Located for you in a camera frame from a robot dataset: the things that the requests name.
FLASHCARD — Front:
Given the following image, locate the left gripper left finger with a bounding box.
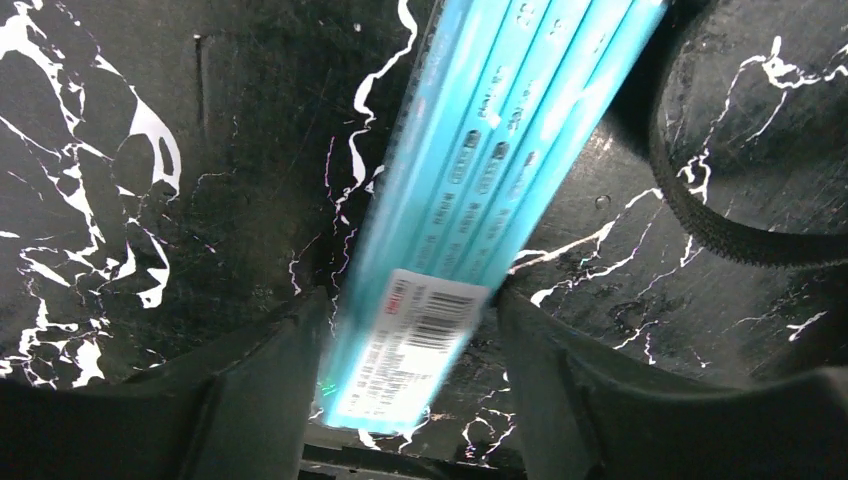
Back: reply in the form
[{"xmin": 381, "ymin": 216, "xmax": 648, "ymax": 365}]
[{"xmin": 1, "ymin": 291, "xmax": 328, "ymax": 479}]

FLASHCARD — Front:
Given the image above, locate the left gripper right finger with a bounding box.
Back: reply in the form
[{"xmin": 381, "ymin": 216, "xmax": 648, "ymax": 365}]
[{"xmin": 496, "ymin": 290, "xmax": 847, "ymax": 479}]

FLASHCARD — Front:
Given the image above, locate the teal pencil pack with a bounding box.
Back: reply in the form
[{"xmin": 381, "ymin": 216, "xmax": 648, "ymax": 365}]
[{"xmin": 318, "ymin": 1, "xmax": 667, "ymax": 434}]

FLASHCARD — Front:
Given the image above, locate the beige student backpack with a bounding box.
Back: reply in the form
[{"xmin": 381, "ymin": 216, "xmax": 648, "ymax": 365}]
[{"xmin": 644, "ymin": 1, "xmax": 847, "ymax": 270}]

